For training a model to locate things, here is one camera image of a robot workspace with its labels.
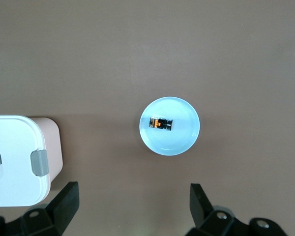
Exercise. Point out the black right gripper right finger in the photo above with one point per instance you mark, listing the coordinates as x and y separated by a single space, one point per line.
201 209

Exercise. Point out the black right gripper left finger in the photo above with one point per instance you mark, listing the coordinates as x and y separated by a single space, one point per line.
64 206

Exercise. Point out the orange and black switch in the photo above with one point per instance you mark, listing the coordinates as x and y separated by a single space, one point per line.
159 124

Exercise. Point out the white lidded lunch box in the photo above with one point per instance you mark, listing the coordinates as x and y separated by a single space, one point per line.
14 152

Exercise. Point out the light blue round plate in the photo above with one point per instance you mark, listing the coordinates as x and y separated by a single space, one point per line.
169 142

